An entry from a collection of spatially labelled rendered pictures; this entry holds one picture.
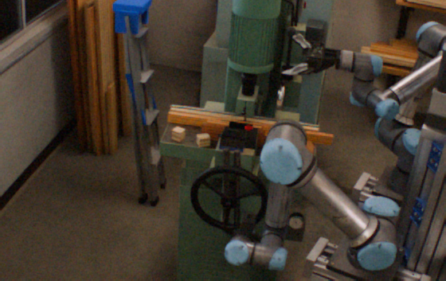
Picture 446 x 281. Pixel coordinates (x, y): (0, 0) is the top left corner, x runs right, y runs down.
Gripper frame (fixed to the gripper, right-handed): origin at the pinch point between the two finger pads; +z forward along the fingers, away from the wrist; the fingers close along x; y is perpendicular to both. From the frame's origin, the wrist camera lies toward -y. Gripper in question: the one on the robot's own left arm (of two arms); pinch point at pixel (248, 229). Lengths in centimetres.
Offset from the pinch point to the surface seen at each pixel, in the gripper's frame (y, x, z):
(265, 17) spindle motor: -76, -8, -5
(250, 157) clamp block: -25.8, -4.7, 1.9
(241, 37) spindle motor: -67, -16, -1
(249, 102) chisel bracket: -45.4, -10.2, 14.8
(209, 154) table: -22.8, -21.5, 13.3
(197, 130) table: -30.4, -29.4, 22.3
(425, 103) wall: -76, 100, 262
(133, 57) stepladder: -58, -78, 76
